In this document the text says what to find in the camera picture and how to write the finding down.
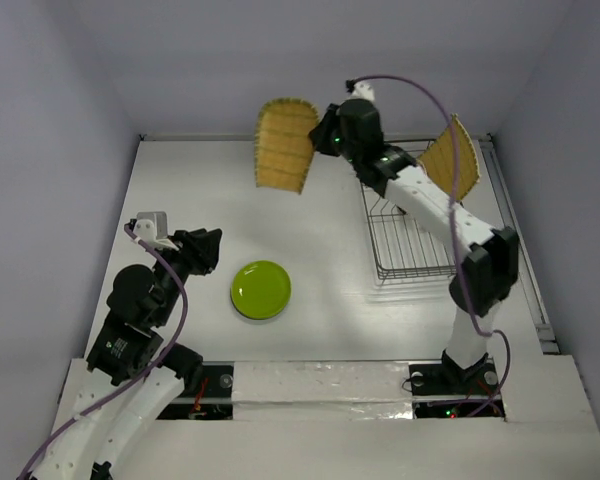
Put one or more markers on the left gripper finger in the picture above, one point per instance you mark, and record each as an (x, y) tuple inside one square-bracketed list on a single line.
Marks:
[(212, 257), (213, 237)]

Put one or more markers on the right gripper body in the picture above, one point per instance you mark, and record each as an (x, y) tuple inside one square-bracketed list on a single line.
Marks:
[(324, 133)]

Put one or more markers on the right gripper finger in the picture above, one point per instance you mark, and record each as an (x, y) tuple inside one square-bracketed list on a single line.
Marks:
[(323, 130), (323, 143)]

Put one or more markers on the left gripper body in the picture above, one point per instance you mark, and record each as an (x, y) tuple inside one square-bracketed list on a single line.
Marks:
[(191, 253)]

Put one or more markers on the small bamboo tray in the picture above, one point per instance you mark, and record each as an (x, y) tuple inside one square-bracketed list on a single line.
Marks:
[(283, 151)]

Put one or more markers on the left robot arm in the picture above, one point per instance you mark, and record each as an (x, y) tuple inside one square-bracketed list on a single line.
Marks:
[(131, 373)]

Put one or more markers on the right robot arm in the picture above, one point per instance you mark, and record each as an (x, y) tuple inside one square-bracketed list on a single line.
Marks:
[(486, 258)]

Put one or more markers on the large bamboo tray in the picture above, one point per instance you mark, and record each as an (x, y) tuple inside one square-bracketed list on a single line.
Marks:
[(452, 152)]

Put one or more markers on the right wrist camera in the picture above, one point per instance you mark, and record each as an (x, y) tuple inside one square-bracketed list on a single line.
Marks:
[(360, 89)]

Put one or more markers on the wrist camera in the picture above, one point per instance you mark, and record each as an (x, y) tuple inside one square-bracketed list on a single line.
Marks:
[(151, 227), (360, 89)]

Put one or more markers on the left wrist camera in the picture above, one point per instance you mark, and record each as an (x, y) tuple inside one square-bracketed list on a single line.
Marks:
[(151, 227)]

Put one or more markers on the wire dish rack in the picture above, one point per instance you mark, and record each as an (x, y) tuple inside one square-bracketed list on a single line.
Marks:
[(402, 251)]

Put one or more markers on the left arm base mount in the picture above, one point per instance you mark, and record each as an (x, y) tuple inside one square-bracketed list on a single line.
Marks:
[(207, 392)]

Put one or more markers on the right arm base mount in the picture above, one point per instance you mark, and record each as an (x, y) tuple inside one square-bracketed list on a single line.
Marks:
[(436, 397)]

